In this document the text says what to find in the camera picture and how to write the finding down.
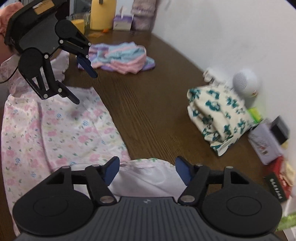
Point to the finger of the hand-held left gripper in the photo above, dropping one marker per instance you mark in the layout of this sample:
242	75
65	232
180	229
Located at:
87	67
69	93

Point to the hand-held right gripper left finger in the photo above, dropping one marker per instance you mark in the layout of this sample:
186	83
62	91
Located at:
111	171

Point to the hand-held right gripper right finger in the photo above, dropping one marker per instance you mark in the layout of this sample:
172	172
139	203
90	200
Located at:
183	171

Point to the pastel striped garment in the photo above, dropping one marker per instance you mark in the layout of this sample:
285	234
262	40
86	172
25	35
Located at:
122	58

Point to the pink floral garment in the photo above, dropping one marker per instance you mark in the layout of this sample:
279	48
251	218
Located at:
57	134

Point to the person's left forearm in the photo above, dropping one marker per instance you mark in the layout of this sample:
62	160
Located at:
5	20

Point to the yellow mug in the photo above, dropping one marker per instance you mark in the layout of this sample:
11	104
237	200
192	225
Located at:
78	25

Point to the clear glass cup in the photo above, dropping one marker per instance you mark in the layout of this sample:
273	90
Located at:
85	17

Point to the dark grey cabinet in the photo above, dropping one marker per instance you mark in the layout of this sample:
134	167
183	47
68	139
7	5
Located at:
78	5

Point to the yellow thermos jug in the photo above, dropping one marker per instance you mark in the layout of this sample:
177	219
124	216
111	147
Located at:
103	16

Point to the purple tissue box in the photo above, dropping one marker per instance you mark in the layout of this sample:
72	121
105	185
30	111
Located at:
122	23

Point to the cream green floral garment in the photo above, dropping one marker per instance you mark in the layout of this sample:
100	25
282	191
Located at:
217	118

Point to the grey tin box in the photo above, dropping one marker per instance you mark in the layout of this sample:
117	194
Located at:
263	143

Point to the green packet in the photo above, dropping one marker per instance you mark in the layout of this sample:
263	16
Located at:
255	114

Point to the dark red box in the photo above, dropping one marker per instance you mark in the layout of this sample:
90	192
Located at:
276	183

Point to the white socket strip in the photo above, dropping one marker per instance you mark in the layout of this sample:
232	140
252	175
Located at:
209	75

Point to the small wooden box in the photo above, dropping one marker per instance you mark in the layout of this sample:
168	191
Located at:
289	171

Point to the small black box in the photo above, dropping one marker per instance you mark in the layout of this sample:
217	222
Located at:
281	129

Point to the white round speaker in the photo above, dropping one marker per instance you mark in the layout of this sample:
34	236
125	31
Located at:
245	82

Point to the green spray bottle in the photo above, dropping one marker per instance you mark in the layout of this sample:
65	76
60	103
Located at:
288	221

